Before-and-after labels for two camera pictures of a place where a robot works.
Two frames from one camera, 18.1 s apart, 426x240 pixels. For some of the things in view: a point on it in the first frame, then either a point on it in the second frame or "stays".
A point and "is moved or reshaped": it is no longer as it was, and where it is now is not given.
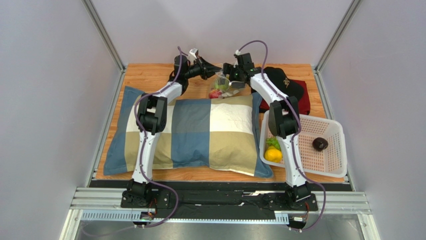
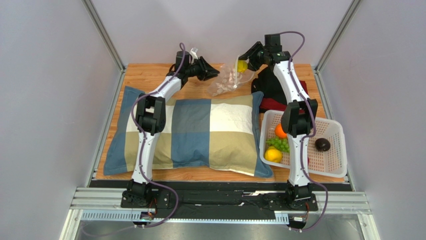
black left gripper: x=207 y=69 stays
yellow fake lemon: x=273 y=154 stays
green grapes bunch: x=273 y=141 stays
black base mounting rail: x=307 y=202 stays
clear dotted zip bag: x=227 y=89 is moved or reshaped
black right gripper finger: x=238 y=84 → x=254 y=63
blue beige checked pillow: x=222 y=135 stays
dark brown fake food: x=320 y=143 stays
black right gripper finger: x=227 y=69 → x=251 y=51
